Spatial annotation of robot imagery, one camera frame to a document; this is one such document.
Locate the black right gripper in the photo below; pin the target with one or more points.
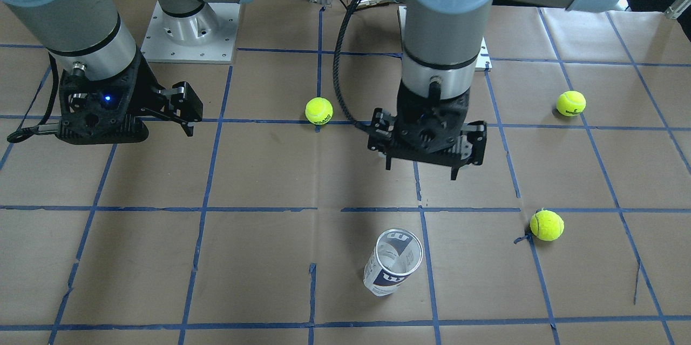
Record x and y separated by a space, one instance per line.
144 83

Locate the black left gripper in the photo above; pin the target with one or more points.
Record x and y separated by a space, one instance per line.
476 139

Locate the white tennis ball can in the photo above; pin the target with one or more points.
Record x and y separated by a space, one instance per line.
397 254

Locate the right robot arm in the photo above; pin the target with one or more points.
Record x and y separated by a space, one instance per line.
92 31

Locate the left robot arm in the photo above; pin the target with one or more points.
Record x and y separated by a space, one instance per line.
441 43

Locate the centre tennis ball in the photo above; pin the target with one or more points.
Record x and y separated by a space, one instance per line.
319 111

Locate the front tennis ball on tape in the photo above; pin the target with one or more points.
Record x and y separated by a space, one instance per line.
546 225

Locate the tennis ball near base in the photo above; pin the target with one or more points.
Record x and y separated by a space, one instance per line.
571 103

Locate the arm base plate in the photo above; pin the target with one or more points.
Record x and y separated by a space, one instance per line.
483 60
205 38

